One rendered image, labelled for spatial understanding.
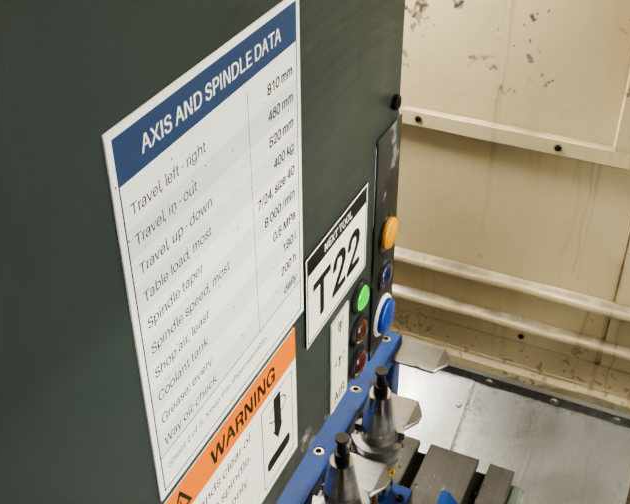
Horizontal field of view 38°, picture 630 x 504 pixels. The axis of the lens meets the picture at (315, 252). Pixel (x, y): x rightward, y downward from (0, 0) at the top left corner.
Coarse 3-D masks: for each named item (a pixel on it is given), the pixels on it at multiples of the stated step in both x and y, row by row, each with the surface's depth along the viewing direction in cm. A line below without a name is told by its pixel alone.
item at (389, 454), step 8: (360, 424) 109; (400, 424) 109; (400, 432) 108; (352, 440) 107; (360, 440) 107; (400, 440) 109; (352, 448) 108; (360, 448) 106; (368, 448) 106; (376, 448) 106; (384, 448) 106; (392, 448) 106; (400, 448) 106; (368, 456) 106; (376, 456) 105; (384, 456) 105; (392, 456) 106; (400, 456) 108; (392, 464) 107
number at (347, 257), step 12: (360, 216) 61; (360, 228) 62; (348, 240) 60; (360, 240) 62; (336, 252) 58; (348, 252) 61; (360, 252) 63; (336, 264) 59; (348, 264) 61; (360, 264) 64; (336, 276) 60; (348, 276) 62; (336, 288) 60
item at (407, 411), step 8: (400, 400) 113; (408, 400) 113; (400, 408) 112; (408, 408) 112; (416, 408) 112; (360, 416) 112; (400, 416) 111; (408, 416) 111; (416, 416) 111; (408, 424) 110; (416, 424) 111
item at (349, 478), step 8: (352, 456) 96; (328, 464) 96; (352, 464) 95; (328, 472) 96; (336, 472) 95; (344, 472) 95; (352, 472) 96; (328, 480) 96; (336, 480) 95; (344, 480) 95; (352, 480) 96; (328, 488) 97; (336, 488) 96; (344, 488) 96; (352, 488) 96; (328, 496) 97; (336, 496) 96; (344, 496) 96; (352, 496) 97; (360, 496) 99
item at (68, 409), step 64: (0, 0) 26; (64, 0) 29; (128, 0) 32; (192, 0) 35; (256, 0) 40; (320, 0) 47; (384, 0) 56; (0, 64) 27; (64, 64) 29; (128, 64) 33; (192, 64) 37; (320, 64) 49; (384, 64) 58; (0, 128) 27; (64, 128) 30; (320, 128) 51; (384, 128) 62; (0, 192) 28; (64, 192) 31; (320, 192) 54; (0, 256) 29; (64, 256) 32; (0, 320) 30; (64, 320) 33; (128, 320) 37; (0, 384) 30; (64, 384) 34; (128, 384) 38; (320, 384) 63; (0, 448) 31; (64, 448) 35; (128, 448) 40
